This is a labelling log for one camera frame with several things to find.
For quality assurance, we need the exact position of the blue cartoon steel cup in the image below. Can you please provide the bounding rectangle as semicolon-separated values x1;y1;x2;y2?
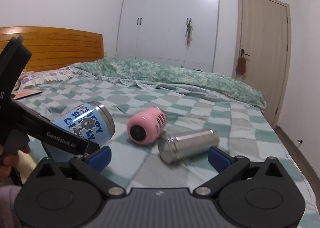
52;101;115;150

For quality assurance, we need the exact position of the silver steel cup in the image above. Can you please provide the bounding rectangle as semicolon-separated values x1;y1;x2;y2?
158;129;220;164

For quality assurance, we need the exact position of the pink cup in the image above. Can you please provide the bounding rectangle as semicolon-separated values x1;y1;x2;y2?
127;107;168;145

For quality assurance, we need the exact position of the person's left hand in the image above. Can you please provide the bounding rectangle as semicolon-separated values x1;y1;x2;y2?
0;145;34;182

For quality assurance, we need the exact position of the pink phone on bed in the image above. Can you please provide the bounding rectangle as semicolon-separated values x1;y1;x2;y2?
13;90;42;100

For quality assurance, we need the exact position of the purple floral pillow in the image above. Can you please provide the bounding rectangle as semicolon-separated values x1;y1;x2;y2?
14;67;74;91

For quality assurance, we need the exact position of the checkered green bed sheet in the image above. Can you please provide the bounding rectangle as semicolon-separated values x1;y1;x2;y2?
11;74;315;228

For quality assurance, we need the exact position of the wooden headboard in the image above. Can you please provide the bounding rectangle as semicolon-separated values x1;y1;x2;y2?
1;26;104;72

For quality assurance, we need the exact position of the green floral quilt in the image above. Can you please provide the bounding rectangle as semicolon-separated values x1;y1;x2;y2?
71;57;267;111

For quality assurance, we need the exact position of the beige wooden door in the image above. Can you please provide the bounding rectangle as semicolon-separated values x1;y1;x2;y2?
232;0;291;127

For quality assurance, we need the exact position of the green hanging ornament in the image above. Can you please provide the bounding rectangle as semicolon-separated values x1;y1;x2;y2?
185;21;193;47

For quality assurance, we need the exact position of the white wardrobe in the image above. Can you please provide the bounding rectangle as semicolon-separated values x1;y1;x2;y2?
116;0;219;72

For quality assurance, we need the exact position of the brown plush toy on handle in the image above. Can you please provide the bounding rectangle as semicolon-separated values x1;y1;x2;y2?
236;56;246;75

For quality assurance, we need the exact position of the black door handle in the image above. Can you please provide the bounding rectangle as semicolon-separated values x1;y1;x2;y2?
240;49;250;57

